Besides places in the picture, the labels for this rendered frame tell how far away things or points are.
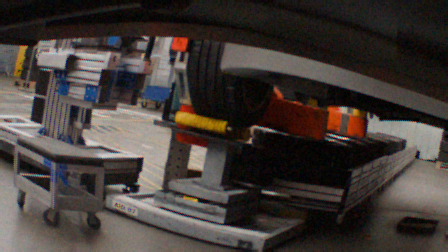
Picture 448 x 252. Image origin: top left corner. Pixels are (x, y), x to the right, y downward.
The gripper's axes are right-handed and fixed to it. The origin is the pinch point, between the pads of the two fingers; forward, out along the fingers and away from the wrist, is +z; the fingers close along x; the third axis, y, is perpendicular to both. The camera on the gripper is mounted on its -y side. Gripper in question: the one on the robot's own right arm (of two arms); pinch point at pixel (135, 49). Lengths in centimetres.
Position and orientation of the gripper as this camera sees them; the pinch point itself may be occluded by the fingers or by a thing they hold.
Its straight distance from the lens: 384.3
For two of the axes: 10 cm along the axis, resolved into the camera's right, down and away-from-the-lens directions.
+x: -9.2, 3.6, 1.6
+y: -2.7, -8.7, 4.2
